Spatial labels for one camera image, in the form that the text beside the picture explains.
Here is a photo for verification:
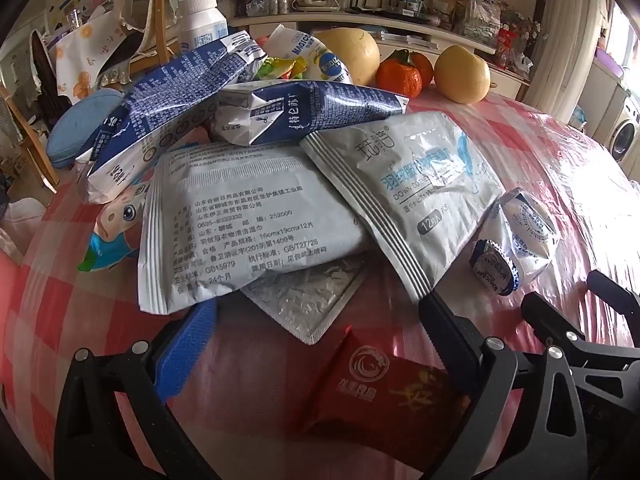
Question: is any white wipes packet blue print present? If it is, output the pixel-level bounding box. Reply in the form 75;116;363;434
299;111;506;303

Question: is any white wipes packet black text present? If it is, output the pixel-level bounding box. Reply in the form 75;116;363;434
137;141;373;315

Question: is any white curtain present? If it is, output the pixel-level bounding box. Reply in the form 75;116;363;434
525;0;606;121

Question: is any small white blue pouch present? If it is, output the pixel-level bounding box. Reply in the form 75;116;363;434
470;187;560;297

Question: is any small orange persimmon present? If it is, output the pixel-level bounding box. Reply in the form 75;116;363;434
376;50;423;98

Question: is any pink checked tablecloth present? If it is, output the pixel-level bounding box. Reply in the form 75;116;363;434
0;87;640;480

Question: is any blue cartoon wipes packet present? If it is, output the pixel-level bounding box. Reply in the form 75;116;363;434
77;180;153;273

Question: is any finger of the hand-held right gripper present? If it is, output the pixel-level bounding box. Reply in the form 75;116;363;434
521;291;640;392
587;269;640;312

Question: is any dark red gold snack packet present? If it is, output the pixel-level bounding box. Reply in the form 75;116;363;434
300;327;473;448

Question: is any silver foil packet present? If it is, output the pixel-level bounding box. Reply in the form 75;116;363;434
240;255;368;346

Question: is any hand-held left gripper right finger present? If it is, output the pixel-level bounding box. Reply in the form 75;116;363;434
419;290;593;480

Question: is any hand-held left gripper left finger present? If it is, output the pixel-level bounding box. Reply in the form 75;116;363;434
54;300;221;480

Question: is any orange tangerine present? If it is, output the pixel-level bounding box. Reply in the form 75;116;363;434
410;52;435;86

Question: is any white milk bottle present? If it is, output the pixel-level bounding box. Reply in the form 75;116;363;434
178;0;230;51

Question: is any blue seat cushion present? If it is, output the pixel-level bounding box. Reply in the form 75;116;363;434
46;87;126;170

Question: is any white milk pouch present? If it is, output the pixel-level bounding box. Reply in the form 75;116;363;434
262;24;353;83

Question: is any small yellow pear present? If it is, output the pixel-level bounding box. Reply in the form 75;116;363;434
433;44;492;105

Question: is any red plastic bag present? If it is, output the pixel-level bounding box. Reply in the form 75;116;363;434
495;27;518;68

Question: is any white orange print bag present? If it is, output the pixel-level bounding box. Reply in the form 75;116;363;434
52;10;131;106

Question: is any yellow green snack packet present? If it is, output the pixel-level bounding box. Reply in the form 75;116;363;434
255;55;313;81

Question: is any crushed blue white milk carton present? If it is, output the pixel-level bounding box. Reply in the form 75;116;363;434
86;30;268;205
209;80;410;147

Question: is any white washing machine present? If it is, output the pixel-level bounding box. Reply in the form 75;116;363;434
602;85;640;163

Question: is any clear plastic bag on cabinet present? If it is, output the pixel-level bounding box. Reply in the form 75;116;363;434
465;0;501;36

